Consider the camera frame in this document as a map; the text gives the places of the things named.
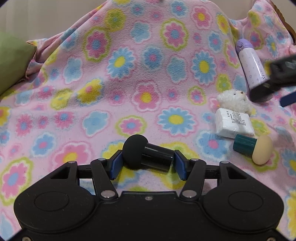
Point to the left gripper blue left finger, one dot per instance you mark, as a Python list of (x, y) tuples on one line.
[(103, 172)]

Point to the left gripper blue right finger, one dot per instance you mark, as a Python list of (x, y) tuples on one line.
[(192, 171)]

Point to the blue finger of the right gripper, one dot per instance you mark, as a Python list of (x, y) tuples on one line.
[(288, 100)]

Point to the white plush bunny toy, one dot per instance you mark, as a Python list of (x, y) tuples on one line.
[(235, 100)]

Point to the purple white water bottle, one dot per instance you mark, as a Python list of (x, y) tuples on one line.
[(251, 64)]

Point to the brown wicker basket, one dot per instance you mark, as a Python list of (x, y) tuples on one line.
[(282, 18)]

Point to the white tissue pack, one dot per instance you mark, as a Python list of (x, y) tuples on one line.
[(230, 123)]

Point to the pink floral fleece blanket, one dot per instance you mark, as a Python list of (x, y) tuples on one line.
[(153, 68)]

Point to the green Beauty bag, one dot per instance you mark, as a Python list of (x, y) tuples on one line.
[(15, 57)]

